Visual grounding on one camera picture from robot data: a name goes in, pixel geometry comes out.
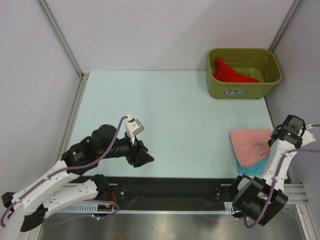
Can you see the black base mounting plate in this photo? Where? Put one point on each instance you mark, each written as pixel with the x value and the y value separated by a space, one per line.
pixel 169 194

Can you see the aluminium corner post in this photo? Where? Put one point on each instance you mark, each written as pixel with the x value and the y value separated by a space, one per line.
pixel 56 29
pixel 285 24

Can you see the pink t shirt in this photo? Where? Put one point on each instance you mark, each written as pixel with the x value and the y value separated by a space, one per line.
pixel 250 145

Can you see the olive green plastic bin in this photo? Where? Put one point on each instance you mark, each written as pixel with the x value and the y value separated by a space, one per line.
pixel 258 63

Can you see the white slotted cable duct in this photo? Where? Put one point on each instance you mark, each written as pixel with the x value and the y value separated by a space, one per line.
pixel 100 208

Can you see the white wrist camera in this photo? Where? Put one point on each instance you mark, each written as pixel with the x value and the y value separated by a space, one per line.
pixel 308 137
pixel 133 127

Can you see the left aluminium corner post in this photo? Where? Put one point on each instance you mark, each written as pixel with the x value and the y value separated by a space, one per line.
pixel 56 29

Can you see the red t shirt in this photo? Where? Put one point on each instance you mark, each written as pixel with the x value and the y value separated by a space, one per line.
pixel 227 74

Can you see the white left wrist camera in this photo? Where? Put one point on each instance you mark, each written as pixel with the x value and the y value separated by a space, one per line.
pixel 133 127

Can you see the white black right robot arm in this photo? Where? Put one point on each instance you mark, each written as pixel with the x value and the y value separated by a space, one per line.
pixel 260 197

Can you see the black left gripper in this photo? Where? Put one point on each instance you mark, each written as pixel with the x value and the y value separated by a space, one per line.
pixel 138 155

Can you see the aluminium front frame rail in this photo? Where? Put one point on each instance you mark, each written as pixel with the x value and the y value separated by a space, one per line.
pixel 296 194

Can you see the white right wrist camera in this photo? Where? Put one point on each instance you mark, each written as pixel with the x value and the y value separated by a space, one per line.
pixel 308 137

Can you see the right aluminium corner post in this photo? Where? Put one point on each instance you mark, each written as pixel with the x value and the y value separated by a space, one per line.
pixel 285 24

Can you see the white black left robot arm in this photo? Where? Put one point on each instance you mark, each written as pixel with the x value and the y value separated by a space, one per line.
pixel 42 198

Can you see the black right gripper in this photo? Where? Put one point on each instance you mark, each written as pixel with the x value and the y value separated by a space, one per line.
pixel 270 141

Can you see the folded blue t shirt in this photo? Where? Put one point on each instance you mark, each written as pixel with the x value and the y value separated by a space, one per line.
pixel 252 168

